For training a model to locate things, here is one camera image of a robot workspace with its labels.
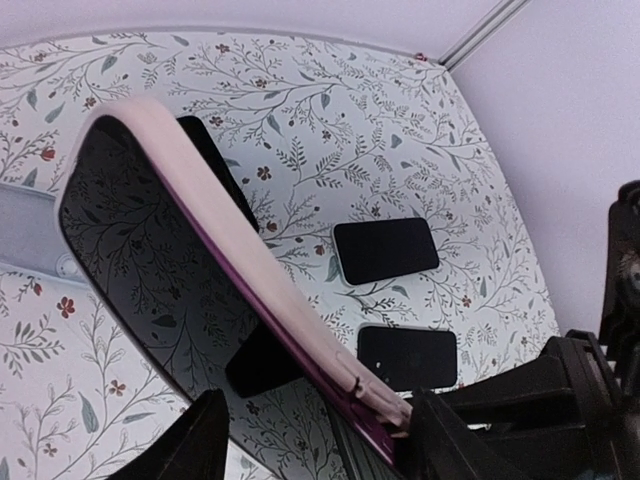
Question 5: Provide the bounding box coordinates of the floral patterned table mat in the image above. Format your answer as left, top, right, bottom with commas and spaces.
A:
1, 32, 558, 479

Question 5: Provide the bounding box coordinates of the light blue phone case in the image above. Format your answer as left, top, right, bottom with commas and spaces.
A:
1, 184, 85, 284

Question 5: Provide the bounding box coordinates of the black phone with white edge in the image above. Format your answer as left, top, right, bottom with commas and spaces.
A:
53, 115, 396, 471

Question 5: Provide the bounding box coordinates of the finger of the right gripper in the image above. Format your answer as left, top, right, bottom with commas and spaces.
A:
440, 352, 575, 430

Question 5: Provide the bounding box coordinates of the pink phone case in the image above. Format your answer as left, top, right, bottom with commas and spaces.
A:
87, 96, 415, 431

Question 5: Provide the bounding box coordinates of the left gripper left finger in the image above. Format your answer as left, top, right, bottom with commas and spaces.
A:
109, 390, 230, 480

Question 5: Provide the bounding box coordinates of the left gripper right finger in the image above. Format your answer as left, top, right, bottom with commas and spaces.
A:
399, 389, 505, 479

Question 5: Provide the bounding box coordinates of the black phone case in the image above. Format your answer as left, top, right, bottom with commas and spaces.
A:
177, 116, 259, 232

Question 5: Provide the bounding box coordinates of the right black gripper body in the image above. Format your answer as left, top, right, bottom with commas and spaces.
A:
556, 180, 639, 479

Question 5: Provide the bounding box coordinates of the right aluminium frame post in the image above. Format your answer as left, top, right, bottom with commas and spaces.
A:
438, 0, 529, 71

